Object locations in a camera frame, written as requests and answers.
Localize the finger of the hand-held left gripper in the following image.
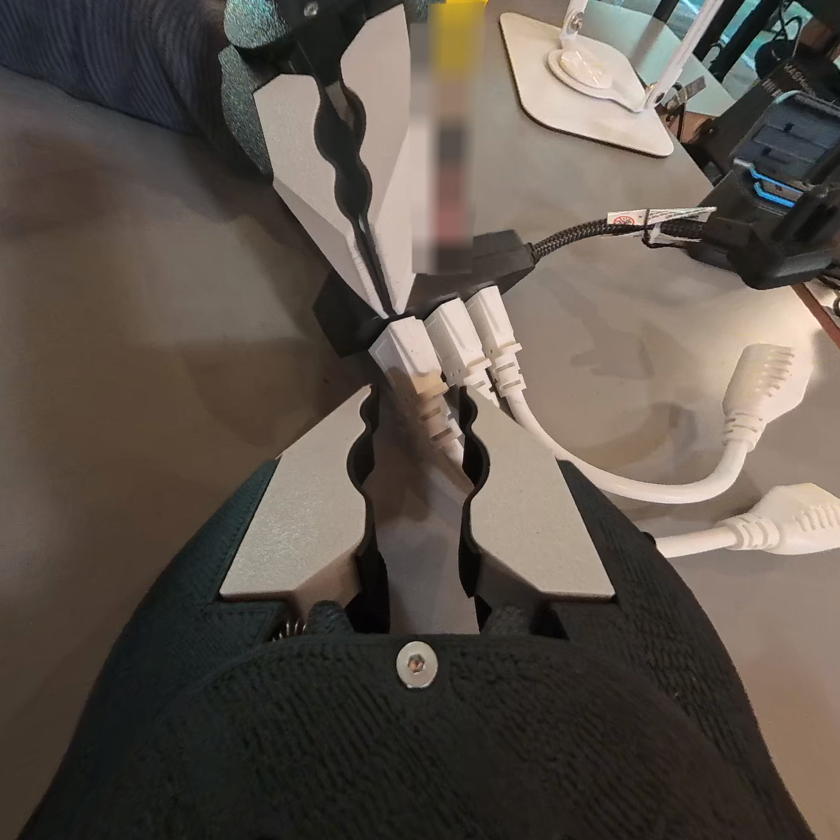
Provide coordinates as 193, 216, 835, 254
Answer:
252, 73, 389, 317
340, 7, 421, 316

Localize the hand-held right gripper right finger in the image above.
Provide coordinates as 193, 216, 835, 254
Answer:
458, 387, 618, 605

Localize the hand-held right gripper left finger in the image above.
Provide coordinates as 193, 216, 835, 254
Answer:
218, 384, 389, 634

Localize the black power strip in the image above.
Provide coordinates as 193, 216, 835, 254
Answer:
314, 228, 534, 358

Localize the person's left forearm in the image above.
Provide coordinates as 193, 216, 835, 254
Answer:
0, 0, 231, 139

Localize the white board stand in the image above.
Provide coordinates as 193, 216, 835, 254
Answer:
499, 0, 716, 160

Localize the brown-edged desk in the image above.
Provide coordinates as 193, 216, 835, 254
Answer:
804, 279, 840, 350

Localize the black device with white print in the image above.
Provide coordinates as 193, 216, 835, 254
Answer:
755, 56, 840, 106

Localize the black braided cable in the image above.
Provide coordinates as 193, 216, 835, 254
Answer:
528, 205, 719, 263

